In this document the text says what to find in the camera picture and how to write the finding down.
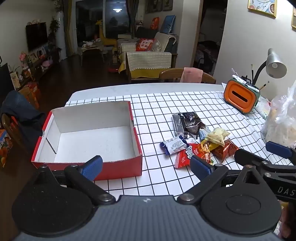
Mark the pale yellow snack packet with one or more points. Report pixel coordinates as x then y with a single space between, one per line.
217 136

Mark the clear plastic bag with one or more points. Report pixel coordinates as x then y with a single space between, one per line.
282 115

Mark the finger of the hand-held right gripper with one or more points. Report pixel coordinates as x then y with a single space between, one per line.
277 149
249 158

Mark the white marker pen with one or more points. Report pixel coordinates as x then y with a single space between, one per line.
238 77

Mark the yellow framed picture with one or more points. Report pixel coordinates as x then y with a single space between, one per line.
261 7

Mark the cream yellow sofa throw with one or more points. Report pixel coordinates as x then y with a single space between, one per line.
148 61

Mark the floral printed packet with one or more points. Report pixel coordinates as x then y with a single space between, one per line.
262 107

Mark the grey cushion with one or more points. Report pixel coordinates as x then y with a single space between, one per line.
156 45

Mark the orange cartons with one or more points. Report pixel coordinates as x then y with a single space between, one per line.
31 90

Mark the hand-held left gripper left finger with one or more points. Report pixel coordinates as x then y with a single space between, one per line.
93 167

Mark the wooden coffee table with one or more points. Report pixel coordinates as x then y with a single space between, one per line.
92 47

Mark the light blue snack packet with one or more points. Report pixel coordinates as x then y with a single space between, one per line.
173 144

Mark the red cardboard box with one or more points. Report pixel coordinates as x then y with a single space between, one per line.
92 139

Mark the dark television cabinet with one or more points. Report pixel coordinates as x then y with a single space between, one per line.
44 69

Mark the black television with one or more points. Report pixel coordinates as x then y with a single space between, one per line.
37 37

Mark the yellow giraffe toy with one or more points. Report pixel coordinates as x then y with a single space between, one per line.
108 41

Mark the red gift bag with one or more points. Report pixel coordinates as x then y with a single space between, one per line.
155 23

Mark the orange tissue box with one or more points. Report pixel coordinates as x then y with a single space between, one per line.
238 96

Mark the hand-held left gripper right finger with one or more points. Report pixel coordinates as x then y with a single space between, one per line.
200 167

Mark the dark sofa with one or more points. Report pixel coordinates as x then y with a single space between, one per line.
144 32

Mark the colourful printed carton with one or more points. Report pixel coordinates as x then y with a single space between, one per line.
4 148

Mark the printed paper bag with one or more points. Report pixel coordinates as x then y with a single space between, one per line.
15 81

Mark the reddish brown snack packet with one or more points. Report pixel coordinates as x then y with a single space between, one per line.
225 149

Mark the dark blue jacket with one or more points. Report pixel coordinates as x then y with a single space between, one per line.
18 109

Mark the silver snack packet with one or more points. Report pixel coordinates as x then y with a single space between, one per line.
179 125

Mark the blue cushion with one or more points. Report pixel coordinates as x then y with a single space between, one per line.
167 24

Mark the green potted plant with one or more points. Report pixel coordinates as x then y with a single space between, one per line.
54 27

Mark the person's right hand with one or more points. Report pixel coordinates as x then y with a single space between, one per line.
290 220

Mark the wooden brush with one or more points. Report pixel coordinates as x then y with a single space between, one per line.
263 86

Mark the yellow red snack packet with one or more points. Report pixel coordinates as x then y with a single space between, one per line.
205 148

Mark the grey desk lamp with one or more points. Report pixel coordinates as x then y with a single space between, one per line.
275 66

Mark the black pen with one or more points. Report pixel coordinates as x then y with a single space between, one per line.
252 73

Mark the dark brown chocolate packet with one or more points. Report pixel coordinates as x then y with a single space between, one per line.
195 130
192 118

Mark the white tower air conditioner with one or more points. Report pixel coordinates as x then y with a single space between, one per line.
61 34

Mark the red printed cushion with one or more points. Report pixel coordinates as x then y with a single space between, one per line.
145 44

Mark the pink cloth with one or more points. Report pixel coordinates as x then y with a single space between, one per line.
190 75

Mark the red floor toy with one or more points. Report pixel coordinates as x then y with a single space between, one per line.
113 69

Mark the checkered white tablecloth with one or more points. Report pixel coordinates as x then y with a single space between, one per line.
157 111

